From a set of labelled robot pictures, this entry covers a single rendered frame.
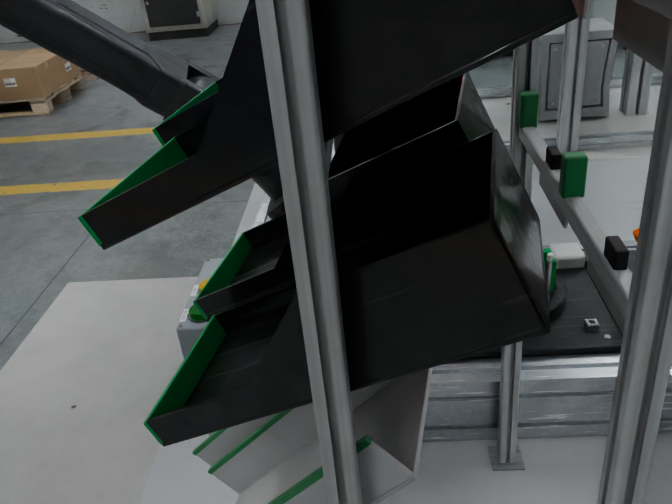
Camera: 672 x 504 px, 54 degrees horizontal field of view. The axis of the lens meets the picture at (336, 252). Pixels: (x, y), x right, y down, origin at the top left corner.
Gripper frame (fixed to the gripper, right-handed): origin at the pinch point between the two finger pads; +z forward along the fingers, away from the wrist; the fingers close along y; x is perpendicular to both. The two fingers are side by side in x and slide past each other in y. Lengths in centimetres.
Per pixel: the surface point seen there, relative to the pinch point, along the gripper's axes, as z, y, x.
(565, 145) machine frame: 48, 77, -33
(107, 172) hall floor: -11, 316, 195
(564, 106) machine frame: 39, 77, -38
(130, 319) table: -4.0, 17.0, 46.1
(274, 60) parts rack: -27, -54, -23
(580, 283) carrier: 31.4, 2.3, -21.4
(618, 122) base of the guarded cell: 63, 99, -48
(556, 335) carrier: 27.5, -9.8, -15.9
